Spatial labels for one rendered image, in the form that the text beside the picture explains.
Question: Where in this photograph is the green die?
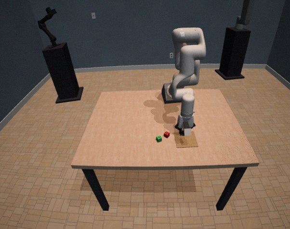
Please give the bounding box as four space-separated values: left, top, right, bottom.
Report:
156 136 162 142

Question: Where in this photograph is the red die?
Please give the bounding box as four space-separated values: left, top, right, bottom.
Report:
164 131 170 138

